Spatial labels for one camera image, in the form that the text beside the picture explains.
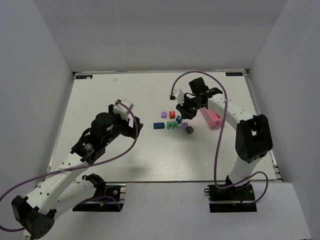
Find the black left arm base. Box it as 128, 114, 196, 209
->
72, 183, 126, 213

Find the dark blue printed cube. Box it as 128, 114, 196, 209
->
176, 115, 182, 124

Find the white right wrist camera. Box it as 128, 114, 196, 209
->
169, 88, 185, 106

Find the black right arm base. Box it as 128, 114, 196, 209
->
204, 183, 257, 213

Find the right corner label sticker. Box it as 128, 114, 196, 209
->
225, 72, 243, 77

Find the green hospital arch block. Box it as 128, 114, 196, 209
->
166, 121, 179, 130

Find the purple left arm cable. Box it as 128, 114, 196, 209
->
0, 99, 141, 232

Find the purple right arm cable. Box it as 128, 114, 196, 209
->
169, 71, 270, 206

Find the corner label sticker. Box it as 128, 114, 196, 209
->
75, 75, 93, 80
225, 72, 243, 77

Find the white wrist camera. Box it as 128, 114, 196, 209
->
169, 88, 185, 106
113, 99, 134, 121

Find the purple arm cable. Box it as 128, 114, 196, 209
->
0, 99, 141, 232
169, 71, 270, 206

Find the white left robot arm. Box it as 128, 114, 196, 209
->
11, 99, 143, 240

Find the red cube block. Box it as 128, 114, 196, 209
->
169, 111, 176, 119

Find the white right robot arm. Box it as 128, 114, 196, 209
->
170, 77, 273, 189

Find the dark blue rectangular block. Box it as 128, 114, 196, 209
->
153, 122, 165, 130

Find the left corner label sticker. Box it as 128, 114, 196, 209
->
75, 75, 93, 80

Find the grey house block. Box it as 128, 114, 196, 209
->
185, 126, 194, 135

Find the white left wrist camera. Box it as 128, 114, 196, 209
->
113, 99, 134, 121

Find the pink plastic box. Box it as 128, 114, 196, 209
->
200, 107, 222, 129

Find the purple printed cube block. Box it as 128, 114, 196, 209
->
181, 122, 189, 130

